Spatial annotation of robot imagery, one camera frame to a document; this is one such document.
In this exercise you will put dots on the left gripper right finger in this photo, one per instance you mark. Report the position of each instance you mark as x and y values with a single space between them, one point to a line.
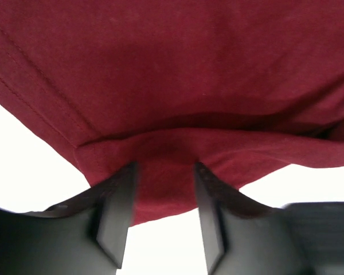
213 195

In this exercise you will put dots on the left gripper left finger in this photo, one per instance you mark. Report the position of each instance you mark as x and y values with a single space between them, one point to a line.
113 200

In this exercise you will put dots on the dark red t shirt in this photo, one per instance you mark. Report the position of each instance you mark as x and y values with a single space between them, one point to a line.
246 87

